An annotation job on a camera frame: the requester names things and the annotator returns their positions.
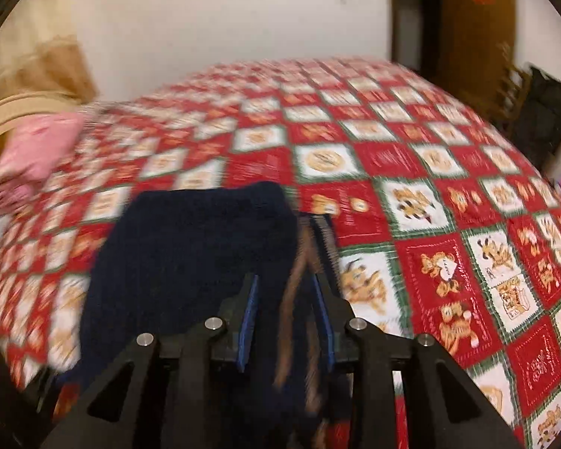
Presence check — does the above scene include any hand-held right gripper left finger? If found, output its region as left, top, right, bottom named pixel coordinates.
left=42, top=274, right=263, bottom=449

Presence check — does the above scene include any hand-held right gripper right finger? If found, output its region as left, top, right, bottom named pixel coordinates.
left=311, top=274, right=527, bottom=449

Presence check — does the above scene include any navy patterned knit sweater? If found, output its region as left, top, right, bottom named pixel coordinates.
left=65, top=181, right=352, bottom=449

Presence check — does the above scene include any red printed bedspread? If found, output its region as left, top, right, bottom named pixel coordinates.
left=0, top=56, right=561, bottom=449

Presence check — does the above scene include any pink folded quilt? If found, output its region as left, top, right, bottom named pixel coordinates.
left=0, top=112, right=87, bottom=207

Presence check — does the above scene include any black bag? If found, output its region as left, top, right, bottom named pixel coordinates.
left=514, top=66, right=561, bottom=179

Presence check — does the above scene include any cream wooden headboard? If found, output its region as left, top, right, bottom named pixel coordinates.
left=0, top=94, right=82, bottom=150

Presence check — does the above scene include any beige patterned curtain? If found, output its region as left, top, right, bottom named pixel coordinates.
left=0, top=0, right=96, bottom=108

